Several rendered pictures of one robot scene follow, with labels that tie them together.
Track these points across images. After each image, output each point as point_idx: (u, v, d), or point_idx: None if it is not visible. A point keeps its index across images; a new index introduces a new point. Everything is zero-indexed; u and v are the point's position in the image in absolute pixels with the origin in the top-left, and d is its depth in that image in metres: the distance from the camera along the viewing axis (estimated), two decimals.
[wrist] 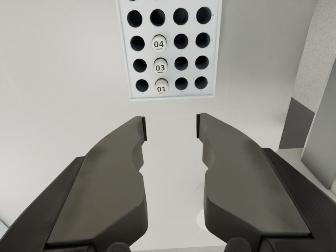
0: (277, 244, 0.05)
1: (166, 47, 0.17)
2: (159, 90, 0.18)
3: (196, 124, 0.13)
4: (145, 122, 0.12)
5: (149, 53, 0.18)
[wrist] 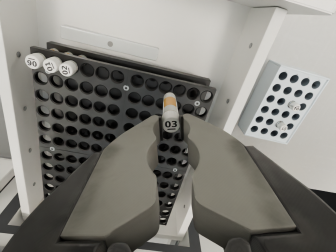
0: (266, 241, 0.05)
1: (293, 105, 0.31)
2: (51, 68, 0.18)
3: (179, 125, 0.13)
4: (161, 122, 0.12)
5: (300, 101, 0.32)
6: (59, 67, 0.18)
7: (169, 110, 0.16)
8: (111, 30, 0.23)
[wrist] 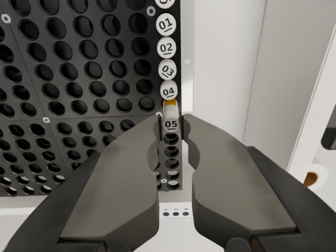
0: (266, 241, 0.05)
1: (177, 91, 0.14)
2: (163, 27, 0.12)
3: (180, 125, 0.13)
4: (161, 122, 0.12)
5: (170, 211, 0.39)
6: (167, 39, 0.12)
7: None
8: (198, 55, 0.20)
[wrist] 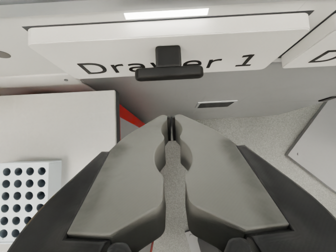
0: (260, 240, 0.05)
1: None
2: None
3: (171, 126, 0.13)
4: (169, 122, 0.12)
5: (10, 213, 0.32)
6: None
7: None
8: None
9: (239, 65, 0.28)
